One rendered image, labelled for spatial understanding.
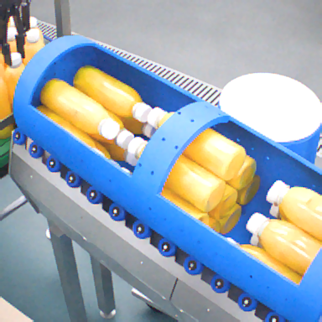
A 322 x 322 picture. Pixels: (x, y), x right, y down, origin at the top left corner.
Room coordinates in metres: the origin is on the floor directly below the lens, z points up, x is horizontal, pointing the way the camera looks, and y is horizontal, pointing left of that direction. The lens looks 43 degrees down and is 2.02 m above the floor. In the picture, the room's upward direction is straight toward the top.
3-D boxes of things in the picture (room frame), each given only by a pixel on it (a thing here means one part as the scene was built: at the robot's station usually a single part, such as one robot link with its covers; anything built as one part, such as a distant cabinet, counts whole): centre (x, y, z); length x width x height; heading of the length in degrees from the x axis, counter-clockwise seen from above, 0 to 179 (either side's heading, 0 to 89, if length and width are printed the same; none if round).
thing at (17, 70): (1.37, 0.39, 1.00); 0.07 x 0.07 x 0.20
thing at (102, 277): (1.30, 0.19, 0.31); 0.06 x 0.06 x 0.63; 47
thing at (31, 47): (1.50, 0.36, 1.00); 0.07 x 0.07 x 0.20
